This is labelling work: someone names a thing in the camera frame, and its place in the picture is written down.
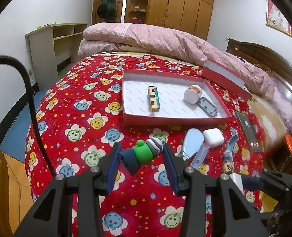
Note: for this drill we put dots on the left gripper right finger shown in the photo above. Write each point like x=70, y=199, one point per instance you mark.
x=232, y=214

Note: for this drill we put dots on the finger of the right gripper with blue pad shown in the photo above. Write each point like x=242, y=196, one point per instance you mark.
x=251, y=183

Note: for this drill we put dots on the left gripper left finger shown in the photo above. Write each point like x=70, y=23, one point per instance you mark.
x=51, y=214

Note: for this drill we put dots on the grey plastic plate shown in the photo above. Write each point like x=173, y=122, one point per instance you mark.
x=207, y=106

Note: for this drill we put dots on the white orange cream jar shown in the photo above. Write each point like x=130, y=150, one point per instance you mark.
x=192, y=94

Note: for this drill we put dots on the wooden puzzle block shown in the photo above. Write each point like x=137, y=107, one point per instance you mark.
x=152, y=100

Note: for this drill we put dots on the green lighter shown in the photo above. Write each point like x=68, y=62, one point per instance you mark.
x=157, y=97

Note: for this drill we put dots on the wooden chess piece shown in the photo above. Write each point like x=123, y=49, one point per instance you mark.
x=228, y=168

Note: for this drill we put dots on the black smartphone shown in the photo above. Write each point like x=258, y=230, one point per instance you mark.
x=250, y=135

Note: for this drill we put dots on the white earbuds case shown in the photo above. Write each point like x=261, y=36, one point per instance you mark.
x=213, y=137

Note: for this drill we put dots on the lavender plastic shell piece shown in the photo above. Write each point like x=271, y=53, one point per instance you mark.
x=194, y=149

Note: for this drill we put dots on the red box lid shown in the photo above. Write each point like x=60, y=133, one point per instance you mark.
x=225, y=78

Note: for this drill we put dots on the dark wooden headboard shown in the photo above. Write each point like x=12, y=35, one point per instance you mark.
x=268, y=60

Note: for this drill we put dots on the red smiley flower blanket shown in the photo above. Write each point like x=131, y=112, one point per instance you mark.
x=80, y=118

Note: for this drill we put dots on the red shallow box tray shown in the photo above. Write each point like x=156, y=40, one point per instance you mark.
x=174, y=110

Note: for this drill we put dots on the pink quilt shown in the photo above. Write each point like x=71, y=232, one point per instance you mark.
x=186, y=47

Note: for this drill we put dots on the beige shelf unit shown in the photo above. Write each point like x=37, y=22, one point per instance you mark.
x=50, y=46

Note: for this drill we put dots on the wooden wardrobe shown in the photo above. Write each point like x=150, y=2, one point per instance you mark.
x=191, y=16

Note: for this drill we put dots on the dark hanging jacket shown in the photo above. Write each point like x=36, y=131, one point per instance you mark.
x=107, y=10

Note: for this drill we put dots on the framed wall picture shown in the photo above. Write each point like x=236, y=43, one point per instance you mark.
x=276, y=20

